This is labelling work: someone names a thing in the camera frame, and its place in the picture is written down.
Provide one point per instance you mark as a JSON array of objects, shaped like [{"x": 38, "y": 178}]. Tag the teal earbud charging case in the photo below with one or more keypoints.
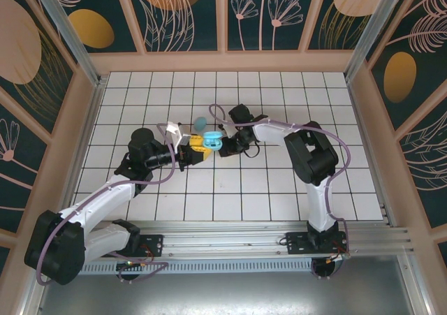
[{"x": 213, "y": 135}]

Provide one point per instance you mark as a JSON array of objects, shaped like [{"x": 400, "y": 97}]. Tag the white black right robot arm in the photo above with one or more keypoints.
[{"x": 317, "y": 203}]

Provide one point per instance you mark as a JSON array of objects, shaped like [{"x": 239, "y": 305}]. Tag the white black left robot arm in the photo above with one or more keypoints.
[{"x": 97, "y": 199}]

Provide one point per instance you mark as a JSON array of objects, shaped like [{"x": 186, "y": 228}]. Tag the aluminium side rail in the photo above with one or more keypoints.
[
  {"x": 371, "y": 154},
  {"x": 93, "y": 119}
]

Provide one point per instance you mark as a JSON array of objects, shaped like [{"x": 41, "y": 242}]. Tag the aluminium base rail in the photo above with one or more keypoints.
[{"x": 223, "y": 238}]

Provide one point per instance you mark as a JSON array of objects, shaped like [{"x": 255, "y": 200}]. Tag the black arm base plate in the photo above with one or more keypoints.
[
  {"x": 297, "y": 243},
  {"x": 153, "y": 245}
]

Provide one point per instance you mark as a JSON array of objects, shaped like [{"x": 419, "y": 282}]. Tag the aluminium corner post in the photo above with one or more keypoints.
[
  {"x": 377, "y": 25},
  {"x": 70, "y": 35}
]

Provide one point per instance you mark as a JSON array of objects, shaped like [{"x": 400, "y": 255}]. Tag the aluminium lower frame bar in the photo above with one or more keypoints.
[
  {"x": 415, "y": 287},
  {"x": 29, "y": 301}
]

